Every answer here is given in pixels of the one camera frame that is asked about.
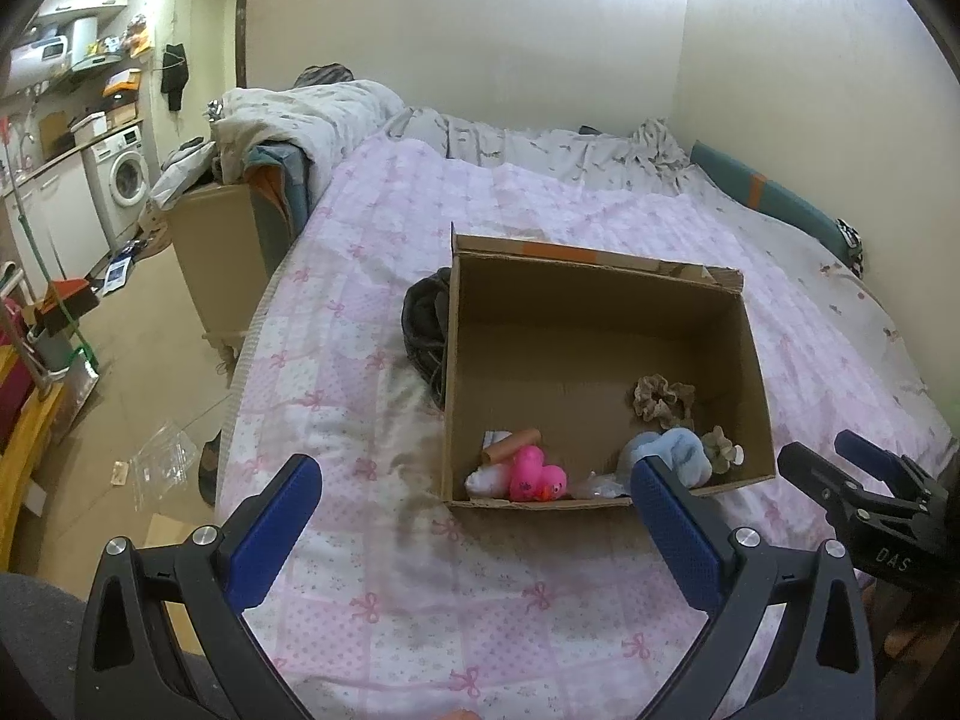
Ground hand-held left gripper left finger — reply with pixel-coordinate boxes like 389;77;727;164
75;454;323;720

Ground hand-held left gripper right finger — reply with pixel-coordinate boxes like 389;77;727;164
630;456;878;720

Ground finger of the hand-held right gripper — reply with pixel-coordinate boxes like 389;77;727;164
835;429;957;512
778;441;875;535

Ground clear plastic bag with label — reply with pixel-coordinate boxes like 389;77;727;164
570;469;635;502

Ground small beige lace scrunchie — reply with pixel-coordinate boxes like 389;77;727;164
701;426;745;475

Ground large beige lace scrunchie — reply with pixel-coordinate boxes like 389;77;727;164
632;375;698;425

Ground pink rubber duck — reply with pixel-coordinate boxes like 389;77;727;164
508;444;569;503

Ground brown cardboard tube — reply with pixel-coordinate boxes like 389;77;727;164
480;427;542;466

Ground white small toy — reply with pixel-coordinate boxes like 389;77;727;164
465;463;515;500

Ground person's right forearm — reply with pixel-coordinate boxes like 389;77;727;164
862;585;953;698

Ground light blue plush toy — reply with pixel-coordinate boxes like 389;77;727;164
619;427;713;492

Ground dark shoe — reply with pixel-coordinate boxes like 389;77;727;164
196;431;224;503

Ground flat cardboard piece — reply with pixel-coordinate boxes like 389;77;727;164
142;514;218;548

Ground crumpled clear plastic bag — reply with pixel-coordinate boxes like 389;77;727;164
129;424;200;492

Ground white floral bed sheet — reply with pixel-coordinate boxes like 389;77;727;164
386;106;960;466

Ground black patterned cloth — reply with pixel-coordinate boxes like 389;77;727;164
836;217;867;278

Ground black cloth bundle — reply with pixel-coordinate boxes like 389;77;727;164
401;268;453;410

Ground person's grey trousers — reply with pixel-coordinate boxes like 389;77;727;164
0;570;218;720

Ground teal bolster with orange band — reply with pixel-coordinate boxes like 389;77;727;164
690;139;863;271

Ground tall brown cardboard box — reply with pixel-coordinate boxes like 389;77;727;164
165;181;271;350

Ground printed paper sheet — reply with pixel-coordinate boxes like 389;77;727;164
97;255;136;293

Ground brown dustpan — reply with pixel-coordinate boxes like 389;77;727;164
41;277;102;335

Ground red bag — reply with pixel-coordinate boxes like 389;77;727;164
0;296;35;451

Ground blue and orange clothes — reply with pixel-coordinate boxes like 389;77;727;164
244;142;316;256

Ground grey clothes pile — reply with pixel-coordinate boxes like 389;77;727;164
148;136;226;211

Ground white washing machine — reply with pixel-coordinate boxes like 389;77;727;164
82;124;155;237

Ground white kitchen cabinet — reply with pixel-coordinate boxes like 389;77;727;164
0;157;113;301

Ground white quilt bundle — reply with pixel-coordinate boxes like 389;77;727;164
210;79;406;233

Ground dark striped cloth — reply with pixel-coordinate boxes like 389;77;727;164
294;64;355;89

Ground black hanging garment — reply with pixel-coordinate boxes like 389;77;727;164
161;43;188;112

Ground white box appliance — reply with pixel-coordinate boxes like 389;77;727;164
7;37;72;91

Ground green mop handle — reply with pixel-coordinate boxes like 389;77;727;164
0;112;98;376

